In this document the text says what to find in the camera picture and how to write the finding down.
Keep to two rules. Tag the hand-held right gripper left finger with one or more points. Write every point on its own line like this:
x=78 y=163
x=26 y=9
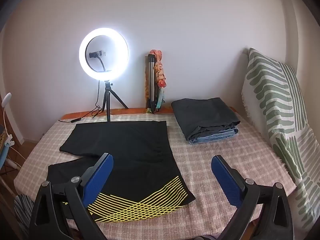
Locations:
x=98 y=180

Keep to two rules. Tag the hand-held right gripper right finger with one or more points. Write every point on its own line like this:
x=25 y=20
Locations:
x=225 y=180

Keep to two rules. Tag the black pants with yellow lines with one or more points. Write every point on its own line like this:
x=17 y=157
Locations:
x=140 y=150

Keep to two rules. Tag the folded dark grey pants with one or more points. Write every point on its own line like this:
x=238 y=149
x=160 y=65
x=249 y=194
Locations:
x=202 y=115

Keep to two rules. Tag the pink checked blanket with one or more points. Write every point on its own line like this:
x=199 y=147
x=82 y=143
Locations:
x=200 y=160

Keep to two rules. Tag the folded blue jeans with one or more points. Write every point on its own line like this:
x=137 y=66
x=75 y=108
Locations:
x=215 y=137

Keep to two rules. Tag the small black tripod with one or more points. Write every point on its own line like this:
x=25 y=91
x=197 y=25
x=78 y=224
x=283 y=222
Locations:
x=108 y=100

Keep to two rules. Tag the grey striped cloth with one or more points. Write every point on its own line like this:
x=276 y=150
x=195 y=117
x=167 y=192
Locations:
x=22 y=212

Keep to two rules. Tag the green leaf patterned pillow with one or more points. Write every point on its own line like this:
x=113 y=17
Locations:
x=308 y=170
x=272 y=100

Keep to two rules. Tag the light blue object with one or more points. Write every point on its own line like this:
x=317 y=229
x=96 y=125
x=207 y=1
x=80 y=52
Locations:
x=1 y=150

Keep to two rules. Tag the folded silver tripod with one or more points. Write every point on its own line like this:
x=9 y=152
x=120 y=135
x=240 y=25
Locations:
x=151 y=80

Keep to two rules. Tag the white clip lamp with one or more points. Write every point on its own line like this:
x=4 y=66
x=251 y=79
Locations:
x=6 y=100

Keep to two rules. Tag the black phone holder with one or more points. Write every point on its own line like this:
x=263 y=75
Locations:
x=94 y=54

